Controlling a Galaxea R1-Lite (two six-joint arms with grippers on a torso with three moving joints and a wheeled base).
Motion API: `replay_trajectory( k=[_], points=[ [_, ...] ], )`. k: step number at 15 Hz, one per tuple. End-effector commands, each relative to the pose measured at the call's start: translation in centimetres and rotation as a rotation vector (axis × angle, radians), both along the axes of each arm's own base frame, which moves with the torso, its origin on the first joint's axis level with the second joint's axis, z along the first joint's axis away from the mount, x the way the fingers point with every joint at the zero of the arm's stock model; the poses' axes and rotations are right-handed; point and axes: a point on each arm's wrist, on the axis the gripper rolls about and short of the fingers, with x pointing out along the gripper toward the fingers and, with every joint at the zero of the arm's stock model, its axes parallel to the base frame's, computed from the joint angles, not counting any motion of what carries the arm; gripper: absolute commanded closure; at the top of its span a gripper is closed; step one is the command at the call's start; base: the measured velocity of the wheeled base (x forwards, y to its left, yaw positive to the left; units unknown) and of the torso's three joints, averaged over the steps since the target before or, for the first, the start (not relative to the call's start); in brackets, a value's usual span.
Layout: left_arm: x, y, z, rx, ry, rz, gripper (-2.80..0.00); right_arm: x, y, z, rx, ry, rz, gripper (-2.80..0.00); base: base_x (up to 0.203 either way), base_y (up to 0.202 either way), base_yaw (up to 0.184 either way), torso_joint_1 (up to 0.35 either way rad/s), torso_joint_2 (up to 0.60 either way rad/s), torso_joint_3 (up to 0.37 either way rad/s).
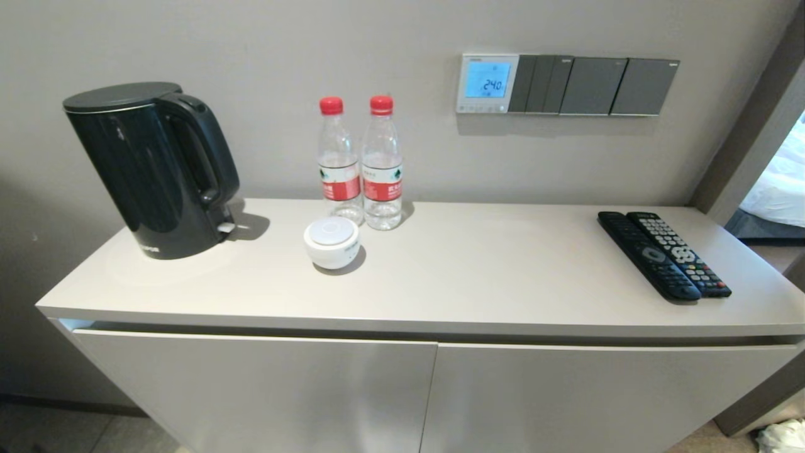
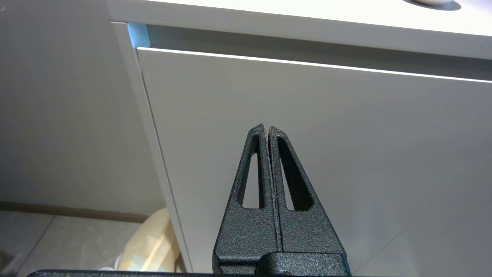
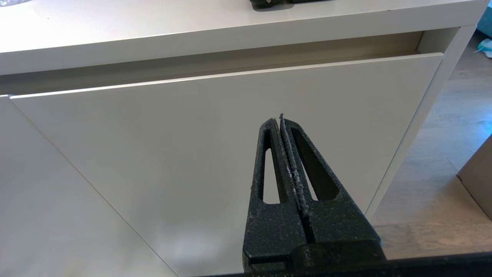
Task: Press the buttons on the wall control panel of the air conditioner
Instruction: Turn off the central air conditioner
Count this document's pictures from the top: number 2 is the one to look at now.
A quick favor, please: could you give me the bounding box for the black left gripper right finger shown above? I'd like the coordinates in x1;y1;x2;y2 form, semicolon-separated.
268;125;345;254

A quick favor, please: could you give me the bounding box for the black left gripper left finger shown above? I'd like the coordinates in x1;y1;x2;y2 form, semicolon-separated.
213;123;284;270

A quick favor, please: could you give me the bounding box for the beige cabinet door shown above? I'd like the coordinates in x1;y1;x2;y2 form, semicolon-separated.
136;47;492;277

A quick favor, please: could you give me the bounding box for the beige sideboard cabinet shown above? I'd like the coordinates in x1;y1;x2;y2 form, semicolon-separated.
108;0;492;277

